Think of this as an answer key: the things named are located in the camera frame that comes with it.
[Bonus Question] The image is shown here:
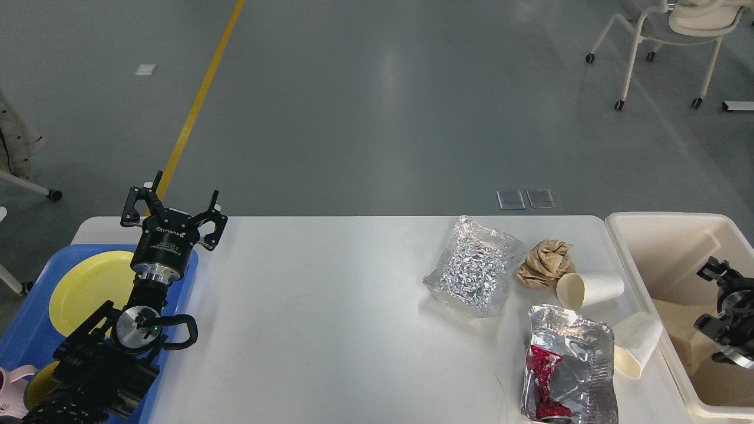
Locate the teal green mug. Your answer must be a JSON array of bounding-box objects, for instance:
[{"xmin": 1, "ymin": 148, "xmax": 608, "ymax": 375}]
[{"xmin": 24, "ymin": 360, "xmax": 60, "ymax": 411}]

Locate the white paper cup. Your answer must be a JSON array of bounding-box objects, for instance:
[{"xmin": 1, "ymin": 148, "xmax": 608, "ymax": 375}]
[
  {"xmin": 555, "ymin": 272, "xmax": 625, "ymax": 310},
  {"xmin": 612, "ymin": 312, "xmax": 663, "ymax": 379}
]

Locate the brown paper bag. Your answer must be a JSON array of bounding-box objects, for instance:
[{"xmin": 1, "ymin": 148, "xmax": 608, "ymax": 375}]
[{"xmin": 652, "ymin": 299, "xmax": 733, "ymax": 377}]

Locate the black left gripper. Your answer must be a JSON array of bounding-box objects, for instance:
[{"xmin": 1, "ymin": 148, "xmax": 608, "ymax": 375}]
[{"xmin": 121, "ymin": 171, "xmax": 228, "ymax": 285}]

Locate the white polka-dot cloth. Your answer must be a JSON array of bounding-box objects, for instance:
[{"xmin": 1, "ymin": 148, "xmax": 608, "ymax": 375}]
[{"xmin": 1, "ymin": 93, "xmax": 46, "ymax": 180}]

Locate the red foil snack wrapper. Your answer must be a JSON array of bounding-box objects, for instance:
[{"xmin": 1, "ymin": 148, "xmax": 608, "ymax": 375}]
[{"xmin": 521, "ymin": 305, "xmax": 619, "ymax": 423}]

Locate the aluminium foil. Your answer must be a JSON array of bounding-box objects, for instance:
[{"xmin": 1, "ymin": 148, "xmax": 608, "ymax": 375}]
[{"xmin": 422, "ymin": 216, "xmax": 528, "ymax": 319}]

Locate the beige plastic bin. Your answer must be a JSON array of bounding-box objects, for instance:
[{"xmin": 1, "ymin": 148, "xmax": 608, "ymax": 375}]
[{"xmin": 606, "ymin": 212, "xmax": 753, "ymax": 423}]

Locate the pink mug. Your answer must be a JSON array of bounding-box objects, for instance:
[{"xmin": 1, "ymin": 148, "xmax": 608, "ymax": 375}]
[{"xmin": 1, "ymin": 365, "xmax": 38, "ymax": 419}]

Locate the white rolling chair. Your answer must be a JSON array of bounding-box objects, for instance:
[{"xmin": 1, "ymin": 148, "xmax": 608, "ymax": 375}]
[{"xmin": 585, "ymin": 1, "xmax": 752, "ymax": 112}]

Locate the crumpled brown paper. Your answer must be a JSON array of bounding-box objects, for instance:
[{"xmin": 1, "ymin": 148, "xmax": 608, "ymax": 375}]
[{"xmin": 516, "ymin": 239, "xmax": 576, "ymax": 289}]

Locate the blue plastic tray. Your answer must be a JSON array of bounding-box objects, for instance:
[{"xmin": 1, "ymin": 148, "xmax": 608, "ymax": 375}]
[{"xmin": 1, "ymin": 244, "xmax": 199, "ymax": 423}]

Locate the white bar on floor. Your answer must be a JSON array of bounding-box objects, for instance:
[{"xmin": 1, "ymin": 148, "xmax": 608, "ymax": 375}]
[{"xmin": 721, "ymin": 100, "xmax": 754, "ymax": 112}]

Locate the metal floor socket plate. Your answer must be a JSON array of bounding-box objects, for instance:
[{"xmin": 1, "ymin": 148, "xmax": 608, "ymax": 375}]
[{"xmin": 496, "ymin": 188, "xmax": 557, "ymax": 210}]

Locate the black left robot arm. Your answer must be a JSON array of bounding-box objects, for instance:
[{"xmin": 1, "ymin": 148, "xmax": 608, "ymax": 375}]
[{"xmin": 21, "ymin": 171, "xmax": 228, "ymax": 423}]

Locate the white chair leg with caster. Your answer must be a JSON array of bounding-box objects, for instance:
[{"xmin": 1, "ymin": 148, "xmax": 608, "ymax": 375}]
[{"xmin": 1, "ymin": 170, "xmax": 64, "ymax": 202}]

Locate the yellow plastic plate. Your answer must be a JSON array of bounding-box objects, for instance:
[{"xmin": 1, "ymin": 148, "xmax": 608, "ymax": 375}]
[{"xmin": 48, "ymin": 250, "xmax": 135, "ymax": 336}]

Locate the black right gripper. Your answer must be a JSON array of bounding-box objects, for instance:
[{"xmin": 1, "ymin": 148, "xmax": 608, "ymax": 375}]
[{"xmin": 694, "ymin": 257, "xmax": 753, "ymax": 369}]

